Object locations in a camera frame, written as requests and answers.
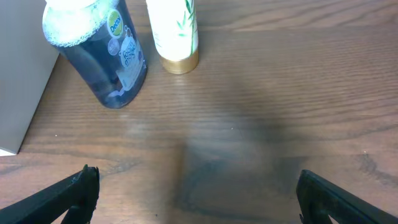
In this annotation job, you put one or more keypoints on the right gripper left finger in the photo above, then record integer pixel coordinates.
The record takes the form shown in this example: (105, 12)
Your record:
(75, 197)

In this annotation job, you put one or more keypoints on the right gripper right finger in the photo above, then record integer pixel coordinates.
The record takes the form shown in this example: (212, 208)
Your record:
(322, 201)

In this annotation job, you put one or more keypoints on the white box with pink interior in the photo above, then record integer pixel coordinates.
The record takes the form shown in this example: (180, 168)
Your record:
(27, 61)

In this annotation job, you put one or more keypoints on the clear foam soap pump bottle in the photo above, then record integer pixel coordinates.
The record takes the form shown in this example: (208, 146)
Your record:
(98, 38)

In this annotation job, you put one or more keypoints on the white lotion tube gold cap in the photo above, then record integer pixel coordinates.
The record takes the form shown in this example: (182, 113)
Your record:
(175, 31)

